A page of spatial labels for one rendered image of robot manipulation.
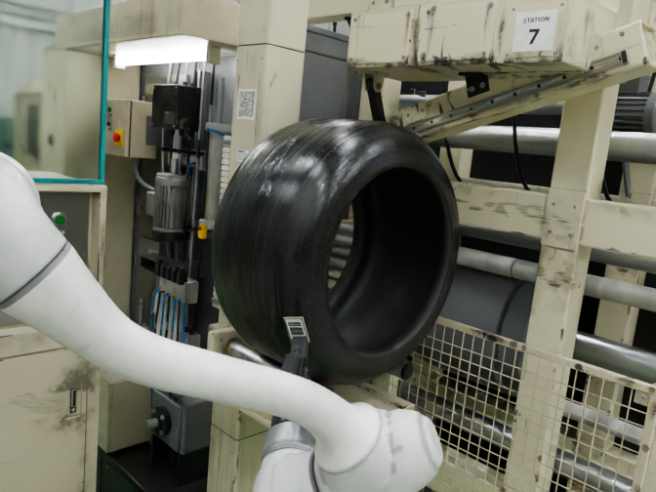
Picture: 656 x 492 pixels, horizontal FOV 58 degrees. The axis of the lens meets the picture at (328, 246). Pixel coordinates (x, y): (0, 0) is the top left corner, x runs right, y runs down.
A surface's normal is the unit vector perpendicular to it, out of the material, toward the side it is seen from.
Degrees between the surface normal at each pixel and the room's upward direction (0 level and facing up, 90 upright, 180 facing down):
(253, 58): 90
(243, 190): 64
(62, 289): 86
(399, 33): 90
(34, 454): 90
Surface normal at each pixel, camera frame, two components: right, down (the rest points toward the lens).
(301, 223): 0.00, -0.07
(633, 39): -0.71, 0.05
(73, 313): 0.56, 0.24
